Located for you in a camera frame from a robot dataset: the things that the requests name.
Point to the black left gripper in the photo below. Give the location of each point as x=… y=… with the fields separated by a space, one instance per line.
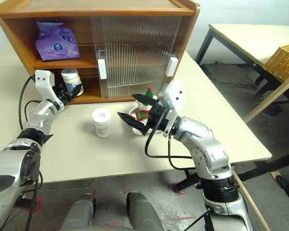
x=62 y=97

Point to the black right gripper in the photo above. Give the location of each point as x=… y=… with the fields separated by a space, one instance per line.
x=157 y=114

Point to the white snowman plush toy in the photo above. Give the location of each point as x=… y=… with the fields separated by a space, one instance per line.
x=142 y=115

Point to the white jar blue label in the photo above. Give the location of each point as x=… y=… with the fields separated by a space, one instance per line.
x=71 y=77

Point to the ribbed clear sliding door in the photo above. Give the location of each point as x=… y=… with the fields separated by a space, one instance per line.
x=172 y=67
x=102 y=69

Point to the white jar plain label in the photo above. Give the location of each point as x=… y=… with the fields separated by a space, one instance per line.
x=101 y=125

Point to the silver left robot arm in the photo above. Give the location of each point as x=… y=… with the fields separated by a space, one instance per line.
x=9 y=166

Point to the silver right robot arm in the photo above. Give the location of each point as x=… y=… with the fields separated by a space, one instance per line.
x=207 y=149

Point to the wooden cabinet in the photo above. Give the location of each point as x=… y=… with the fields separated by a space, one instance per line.
x=62 y=14

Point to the purple tissue pack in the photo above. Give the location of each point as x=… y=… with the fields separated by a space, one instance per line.
x=55 y=45

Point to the silver right robot leg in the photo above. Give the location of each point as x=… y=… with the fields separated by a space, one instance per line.
x=144 y=211

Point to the silver robot leg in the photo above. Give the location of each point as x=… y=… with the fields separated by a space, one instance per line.
x=144 y=211
x=79 y=211

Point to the silver left robot leg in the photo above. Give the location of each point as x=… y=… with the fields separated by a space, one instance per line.
x=79 y=211

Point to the black framed beige table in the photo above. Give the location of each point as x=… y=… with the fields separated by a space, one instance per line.
x=243 y=36

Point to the long wooden stick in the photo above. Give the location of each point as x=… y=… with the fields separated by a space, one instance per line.
x=250 y=198

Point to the yellow wicker basket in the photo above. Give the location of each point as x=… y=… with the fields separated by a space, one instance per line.
x=281 y=62

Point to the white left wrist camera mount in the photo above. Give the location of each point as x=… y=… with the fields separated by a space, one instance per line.
x=44 y=79

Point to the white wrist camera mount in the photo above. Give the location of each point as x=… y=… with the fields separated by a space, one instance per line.
x=44 y=79
x=174 y=96

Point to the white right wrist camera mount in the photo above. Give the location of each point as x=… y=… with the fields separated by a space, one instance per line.
x=174 y=96

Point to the black work table frame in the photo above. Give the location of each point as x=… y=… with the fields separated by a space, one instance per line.
x=260 y=169

